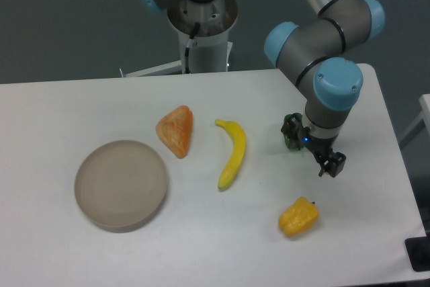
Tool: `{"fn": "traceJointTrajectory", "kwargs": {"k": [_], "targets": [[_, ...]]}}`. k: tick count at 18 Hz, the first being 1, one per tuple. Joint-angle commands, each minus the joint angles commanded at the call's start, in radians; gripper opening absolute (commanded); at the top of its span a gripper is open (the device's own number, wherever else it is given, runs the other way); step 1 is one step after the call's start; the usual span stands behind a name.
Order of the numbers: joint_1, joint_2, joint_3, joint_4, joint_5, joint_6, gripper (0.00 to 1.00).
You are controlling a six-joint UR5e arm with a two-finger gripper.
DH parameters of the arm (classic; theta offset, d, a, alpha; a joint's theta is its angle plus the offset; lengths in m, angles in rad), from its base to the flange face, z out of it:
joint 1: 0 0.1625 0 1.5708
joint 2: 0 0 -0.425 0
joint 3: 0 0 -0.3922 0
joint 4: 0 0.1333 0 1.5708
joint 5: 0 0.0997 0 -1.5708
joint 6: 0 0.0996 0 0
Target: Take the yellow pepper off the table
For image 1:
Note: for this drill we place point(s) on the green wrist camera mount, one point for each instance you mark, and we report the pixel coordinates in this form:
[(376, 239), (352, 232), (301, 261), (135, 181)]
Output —
[(290, 129)]

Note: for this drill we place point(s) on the black device at table edge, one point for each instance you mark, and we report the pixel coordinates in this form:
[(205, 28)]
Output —
[(418, 253)]

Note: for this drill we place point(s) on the orange triangular sandwich toast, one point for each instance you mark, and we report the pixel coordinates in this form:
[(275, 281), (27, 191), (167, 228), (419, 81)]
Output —
[(174, 130)]

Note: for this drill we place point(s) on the yellow banana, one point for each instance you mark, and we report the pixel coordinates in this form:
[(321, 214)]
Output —
[(239, 145)]

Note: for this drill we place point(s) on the white furniture at right edge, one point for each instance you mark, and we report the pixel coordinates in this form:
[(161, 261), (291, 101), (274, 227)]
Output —
[(417, 125)]

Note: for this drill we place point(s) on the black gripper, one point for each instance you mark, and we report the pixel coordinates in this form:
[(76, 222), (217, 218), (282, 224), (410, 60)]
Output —
[(322, 148)]

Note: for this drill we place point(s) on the beige round plate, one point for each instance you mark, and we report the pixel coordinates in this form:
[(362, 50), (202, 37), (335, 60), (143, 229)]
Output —
[(121, 185)]

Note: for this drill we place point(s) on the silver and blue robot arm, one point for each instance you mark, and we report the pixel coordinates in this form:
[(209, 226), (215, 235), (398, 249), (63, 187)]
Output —
[(311, 58)]

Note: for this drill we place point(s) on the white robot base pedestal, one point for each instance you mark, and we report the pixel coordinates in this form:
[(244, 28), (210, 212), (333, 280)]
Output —
[(202, 33)]

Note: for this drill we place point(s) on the yellow pepper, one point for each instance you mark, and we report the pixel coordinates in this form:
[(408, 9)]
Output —
[(299, 217)]

